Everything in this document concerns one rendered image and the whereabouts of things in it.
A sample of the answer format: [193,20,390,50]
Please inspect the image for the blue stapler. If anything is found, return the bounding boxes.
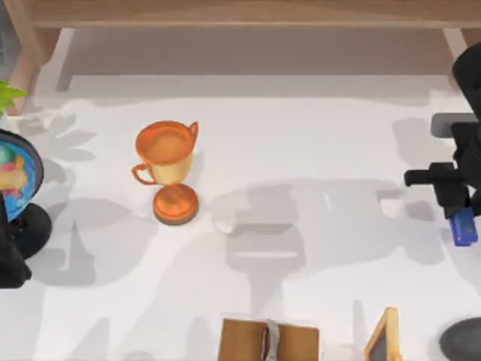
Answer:
[448,206,479,248]

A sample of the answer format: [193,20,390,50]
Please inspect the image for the dark grey round object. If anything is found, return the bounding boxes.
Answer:
[438,317,481,361]

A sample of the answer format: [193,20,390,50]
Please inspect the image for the wooden framed blackboard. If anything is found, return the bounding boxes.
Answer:
[363,307,402,361]

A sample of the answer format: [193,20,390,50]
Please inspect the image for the brown open book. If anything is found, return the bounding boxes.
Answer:
[217,317,321,361]

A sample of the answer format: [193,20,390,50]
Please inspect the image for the wooden shelf unit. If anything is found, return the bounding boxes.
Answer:
[0,0,481,116]

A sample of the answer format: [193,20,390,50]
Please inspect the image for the orange trophy cup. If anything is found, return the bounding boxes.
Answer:
[130,120,200,227]

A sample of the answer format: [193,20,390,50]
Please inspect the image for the colourful globe on black stand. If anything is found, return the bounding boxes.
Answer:
[0,129,53,261]

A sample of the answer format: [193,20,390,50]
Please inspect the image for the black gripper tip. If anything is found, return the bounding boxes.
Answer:
[0,195,32,290]

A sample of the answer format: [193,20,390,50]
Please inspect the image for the green plant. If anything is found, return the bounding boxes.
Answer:
[0,80,29,118]

